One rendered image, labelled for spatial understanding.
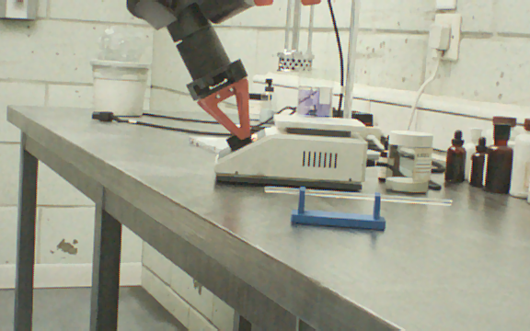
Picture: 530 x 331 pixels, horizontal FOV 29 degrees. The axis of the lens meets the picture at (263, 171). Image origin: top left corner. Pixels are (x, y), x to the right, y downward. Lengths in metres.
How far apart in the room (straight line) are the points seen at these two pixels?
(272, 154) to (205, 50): 0.16
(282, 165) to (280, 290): 0.47
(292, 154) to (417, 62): 0.74
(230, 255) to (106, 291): 0.73
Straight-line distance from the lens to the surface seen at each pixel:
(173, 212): 1.20
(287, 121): 1.35
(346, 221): 1.09
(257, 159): 1.35
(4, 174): 3.77
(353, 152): 1.36
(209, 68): 1.35
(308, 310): 0.85
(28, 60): 3.75
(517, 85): 1.77
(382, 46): 2.18
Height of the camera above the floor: 0.94
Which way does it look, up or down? 7 degrees down
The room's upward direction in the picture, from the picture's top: 4 degrees clockwise
